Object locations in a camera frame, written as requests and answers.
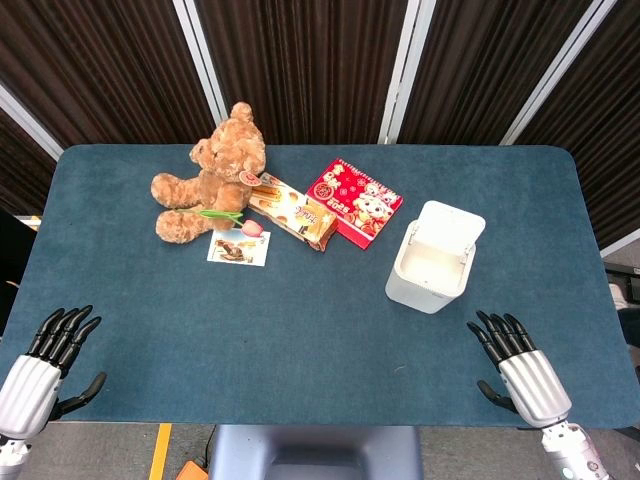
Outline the blue table mat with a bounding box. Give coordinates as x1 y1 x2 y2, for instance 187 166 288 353
0 144 640 431

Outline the white partition frame post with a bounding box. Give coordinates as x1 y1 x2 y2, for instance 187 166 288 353
172 0 231 126
0 82 65 162
377 0 434 146
500 0 619 146

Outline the red 2025 desk calendar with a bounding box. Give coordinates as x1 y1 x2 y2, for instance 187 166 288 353
305 158 404 250

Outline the white plastic bin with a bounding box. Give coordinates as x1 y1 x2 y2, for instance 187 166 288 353
384 200 487 315

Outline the pink artificial tulip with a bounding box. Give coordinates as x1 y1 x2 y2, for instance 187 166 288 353
197 209 265 237

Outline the orange floor device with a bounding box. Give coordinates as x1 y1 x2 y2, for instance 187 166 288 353
175 460 209 480

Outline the white photo card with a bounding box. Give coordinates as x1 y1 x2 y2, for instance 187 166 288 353
206 228 272 268

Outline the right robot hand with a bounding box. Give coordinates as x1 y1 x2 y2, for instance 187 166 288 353
466 310 573 430

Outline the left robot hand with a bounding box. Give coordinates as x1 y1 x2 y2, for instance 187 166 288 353
0 304 108 441

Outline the orange biscuit box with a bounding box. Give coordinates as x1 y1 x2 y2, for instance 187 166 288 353
248 172 338 253

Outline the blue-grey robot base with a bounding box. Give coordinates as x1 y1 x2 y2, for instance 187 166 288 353
207 424 424 480

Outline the brown teddy bear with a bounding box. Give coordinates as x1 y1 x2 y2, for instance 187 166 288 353
150 101 268 245

